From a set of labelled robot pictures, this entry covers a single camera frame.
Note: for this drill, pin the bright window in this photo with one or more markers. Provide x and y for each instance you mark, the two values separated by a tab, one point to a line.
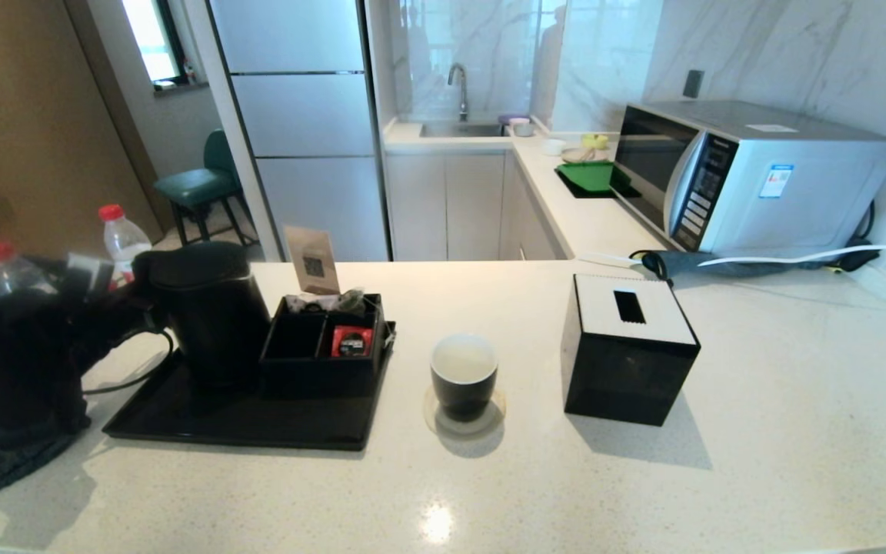
151	41

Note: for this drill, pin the clear glass coaster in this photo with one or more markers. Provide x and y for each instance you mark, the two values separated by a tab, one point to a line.
434	420

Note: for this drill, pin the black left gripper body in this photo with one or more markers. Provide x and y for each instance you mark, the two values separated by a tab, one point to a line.
101	319

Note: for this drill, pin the black compartment organizer box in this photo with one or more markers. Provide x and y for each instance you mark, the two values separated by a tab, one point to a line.
320	377

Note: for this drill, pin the small red-capped water bottle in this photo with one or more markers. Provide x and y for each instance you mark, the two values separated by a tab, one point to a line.
124	240

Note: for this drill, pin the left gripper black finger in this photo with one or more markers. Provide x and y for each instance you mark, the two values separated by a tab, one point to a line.
147	319

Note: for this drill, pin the red Nescafe sachet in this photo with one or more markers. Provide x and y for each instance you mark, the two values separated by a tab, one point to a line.
352	342

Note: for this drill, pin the black electric kettle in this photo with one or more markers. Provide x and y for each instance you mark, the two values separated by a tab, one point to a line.
216	323

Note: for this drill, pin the brown wooden door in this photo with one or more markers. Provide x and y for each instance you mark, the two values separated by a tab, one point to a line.
35	115

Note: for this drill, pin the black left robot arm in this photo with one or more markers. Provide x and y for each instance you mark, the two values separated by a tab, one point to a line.
12	362

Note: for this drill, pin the small white bowl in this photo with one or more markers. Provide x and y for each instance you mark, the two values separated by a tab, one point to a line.
553	147

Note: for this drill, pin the dark wall socket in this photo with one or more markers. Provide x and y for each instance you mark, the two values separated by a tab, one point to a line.
692	84

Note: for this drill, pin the silver microwave oven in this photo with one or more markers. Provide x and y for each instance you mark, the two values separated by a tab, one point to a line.
804	191

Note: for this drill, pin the black serving tray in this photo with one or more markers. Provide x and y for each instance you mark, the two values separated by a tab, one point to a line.
258	423

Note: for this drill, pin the small white purple cup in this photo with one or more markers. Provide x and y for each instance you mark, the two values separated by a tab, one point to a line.
521	127

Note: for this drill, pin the green upholstered chair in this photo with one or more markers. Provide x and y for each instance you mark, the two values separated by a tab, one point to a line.
197	186

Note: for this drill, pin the steel kitchen sink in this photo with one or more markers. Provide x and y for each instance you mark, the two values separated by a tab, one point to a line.
462	130

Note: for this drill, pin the brown QR code card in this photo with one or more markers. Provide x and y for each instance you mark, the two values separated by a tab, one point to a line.
311	258

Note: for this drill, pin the white base cabinet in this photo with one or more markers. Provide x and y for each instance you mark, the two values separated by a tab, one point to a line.
451	206

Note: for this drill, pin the green cutting board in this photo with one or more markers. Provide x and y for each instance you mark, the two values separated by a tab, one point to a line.
589	176

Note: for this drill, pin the black tissue box white lid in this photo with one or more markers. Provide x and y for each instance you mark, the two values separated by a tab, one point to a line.
627	373

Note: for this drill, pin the black cup white inside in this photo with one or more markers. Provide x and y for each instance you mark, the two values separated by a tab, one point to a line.
464	394

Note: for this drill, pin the large red-capped water bottle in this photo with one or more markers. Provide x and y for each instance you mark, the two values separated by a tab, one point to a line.
1	251

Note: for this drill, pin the chrome kitchen faucet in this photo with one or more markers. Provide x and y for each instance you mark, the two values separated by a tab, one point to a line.
464	96

